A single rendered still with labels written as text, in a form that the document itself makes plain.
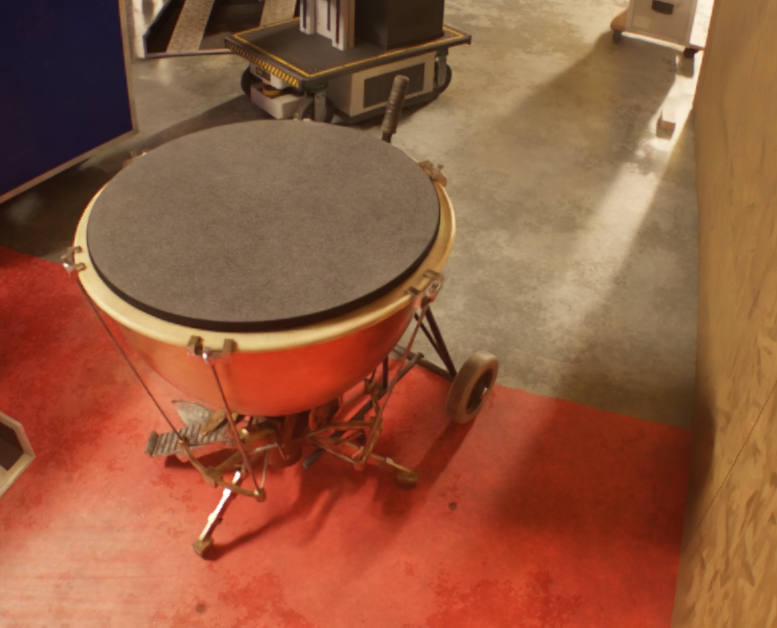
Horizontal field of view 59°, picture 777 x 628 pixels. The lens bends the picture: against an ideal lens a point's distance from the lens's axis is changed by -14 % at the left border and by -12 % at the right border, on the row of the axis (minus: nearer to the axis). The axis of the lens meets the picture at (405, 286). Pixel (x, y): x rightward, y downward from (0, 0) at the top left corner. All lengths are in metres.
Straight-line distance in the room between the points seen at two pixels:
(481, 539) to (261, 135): 1.05
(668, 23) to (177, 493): 3.76
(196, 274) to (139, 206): 0.25
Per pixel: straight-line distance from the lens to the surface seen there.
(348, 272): 1.25
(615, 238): 2.88
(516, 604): 1.80
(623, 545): 1.94
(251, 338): 1.17
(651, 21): 4.68
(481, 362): 1.98
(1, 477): 2.13
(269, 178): 1.49
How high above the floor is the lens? 1.57
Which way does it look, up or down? 39 degrees down
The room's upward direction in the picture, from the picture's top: 3 degrees clockwise
